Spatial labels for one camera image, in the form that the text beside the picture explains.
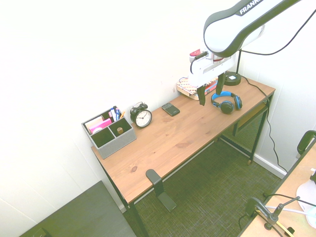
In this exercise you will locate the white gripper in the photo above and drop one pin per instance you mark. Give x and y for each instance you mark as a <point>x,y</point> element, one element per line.
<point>209,70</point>

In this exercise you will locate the blue and black headphone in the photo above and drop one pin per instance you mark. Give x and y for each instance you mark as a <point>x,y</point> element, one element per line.
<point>227,107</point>

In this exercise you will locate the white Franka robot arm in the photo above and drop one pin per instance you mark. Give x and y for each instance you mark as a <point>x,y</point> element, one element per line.
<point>222,32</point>

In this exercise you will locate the black headphone hanger hook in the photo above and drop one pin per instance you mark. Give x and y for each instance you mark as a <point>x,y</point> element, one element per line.
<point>160,192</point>

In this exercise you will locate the red book in stack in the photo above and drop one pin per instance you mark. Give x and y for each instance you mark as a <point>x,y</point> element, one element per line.
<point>211,85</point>

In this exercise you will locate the black desk lamp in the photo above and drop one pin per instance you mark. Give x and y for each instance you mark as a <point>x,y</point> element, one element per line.
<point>232,80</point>

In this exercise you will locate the stack of books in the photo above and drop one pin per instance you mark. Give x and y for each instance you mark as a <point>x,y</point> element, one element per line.
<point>187,87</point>

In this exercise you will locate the black smartphone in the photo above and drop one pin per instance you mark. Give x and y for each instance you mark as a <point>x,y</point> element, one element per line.
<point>170,109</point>

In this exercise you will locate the black twin-bell alarm clock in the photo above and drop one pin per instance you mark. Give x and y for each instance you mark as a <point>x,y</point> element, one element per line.
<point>143,118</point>

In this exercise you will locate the yellow pencil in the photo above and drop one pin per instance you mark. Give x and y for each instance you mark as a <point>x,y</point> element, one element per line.
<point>122,115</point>

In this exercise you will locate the blue capped marker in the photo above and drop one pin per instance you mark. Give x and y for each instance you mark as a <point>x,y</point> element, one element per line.
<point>114,112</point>

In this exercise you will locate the small brown wooden stamp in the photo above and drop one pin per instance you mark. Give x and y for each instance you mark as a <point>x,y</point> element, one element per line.
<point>120,130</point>

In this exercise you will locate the grey desk organizer box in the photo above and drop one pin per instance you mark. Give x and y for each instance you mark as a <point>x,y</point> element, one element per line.
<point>116,143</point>

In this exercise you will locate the pink sticky notes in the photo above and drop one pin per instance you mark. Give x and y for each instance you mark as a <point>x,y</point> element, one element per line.
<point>98,126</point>

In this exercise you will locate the beige notepad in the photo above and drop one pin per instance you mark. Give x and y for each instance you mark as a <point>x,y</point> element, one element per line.
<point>95,121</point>

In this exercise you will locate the black C-clamp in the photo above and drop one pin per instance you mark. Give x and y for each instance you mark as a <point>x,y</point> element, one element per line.
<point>254,206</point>

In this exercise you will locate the yellow bar clamp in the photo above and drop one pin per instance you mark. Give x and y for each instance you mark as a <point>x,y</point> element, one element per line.
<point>281,225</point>

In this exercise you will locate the black chair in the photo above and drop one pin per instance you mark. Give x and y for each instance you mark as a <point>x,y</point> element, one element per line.
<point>81,214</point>

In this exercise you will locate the wooden desk with black frame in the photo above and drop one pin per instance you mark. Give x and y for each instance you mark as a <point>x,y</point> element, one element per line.
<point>249,133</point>

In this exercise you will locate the grey camera mount arm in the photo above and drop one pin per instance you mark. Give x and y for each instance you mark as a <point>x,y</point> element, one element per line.
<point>272,217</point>

